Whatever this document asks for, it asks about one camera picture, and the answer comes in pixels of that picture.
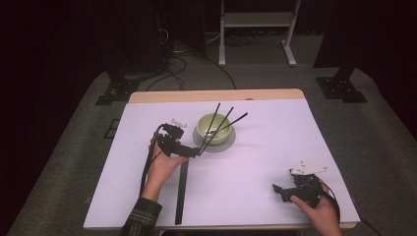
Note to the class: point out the black stand base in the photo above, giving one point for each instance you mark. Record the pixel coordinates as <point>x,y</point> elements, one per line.
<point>341,87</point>
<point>114,93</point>

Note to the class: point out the person's right hand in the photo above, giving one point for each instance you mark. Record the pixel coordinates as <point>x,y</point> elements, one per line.
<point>321,214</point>

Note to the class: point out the wooden table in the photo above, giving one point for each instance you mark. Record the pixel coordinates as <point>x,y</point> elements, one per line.
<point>196,95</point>

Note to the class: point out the person's left hand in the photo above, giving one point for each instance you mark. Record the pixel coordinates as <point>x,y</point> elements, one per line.
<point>164,173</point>

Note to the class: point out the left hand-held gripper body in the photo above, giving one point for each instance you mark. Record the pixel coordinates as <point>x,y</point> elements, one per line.
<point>170,139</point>

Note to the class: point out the grey round coaster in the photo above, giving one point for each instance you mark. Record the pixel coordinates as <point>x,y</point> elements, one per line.
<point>223,148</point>

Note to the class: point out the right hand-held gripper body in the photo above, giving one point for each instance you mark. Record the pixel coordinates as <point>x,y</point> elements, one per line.
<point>306,191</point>

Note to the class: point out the white metal stand frame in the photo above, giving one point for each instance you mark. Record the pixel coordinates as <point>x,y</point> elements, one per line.
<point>259,19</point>

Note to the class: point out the pale green bowl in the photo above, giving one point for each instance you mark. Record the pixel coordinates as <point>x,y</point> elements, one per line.
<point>220,139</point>

